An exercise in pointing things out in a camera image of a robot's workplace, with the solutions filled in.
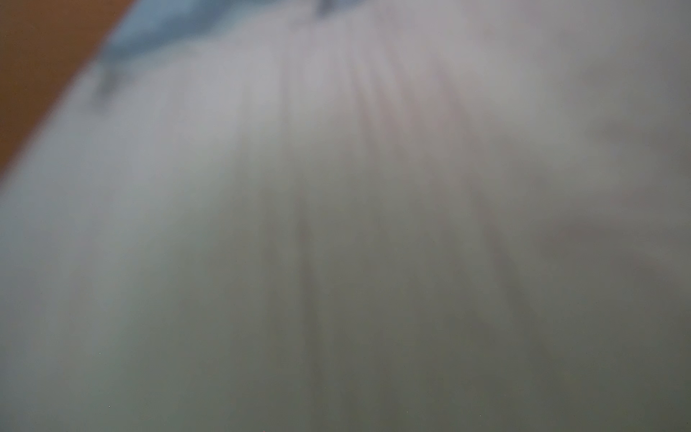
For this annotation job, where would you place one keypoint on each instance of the white paper bag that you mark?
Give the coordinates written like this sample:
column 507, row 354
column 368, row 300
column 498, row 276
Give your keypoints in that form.
column 405, row 216

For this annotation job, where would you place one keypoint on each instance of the brown plastic tray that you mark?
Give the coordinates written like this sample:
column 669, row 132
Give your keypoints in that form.
column 44, row 43

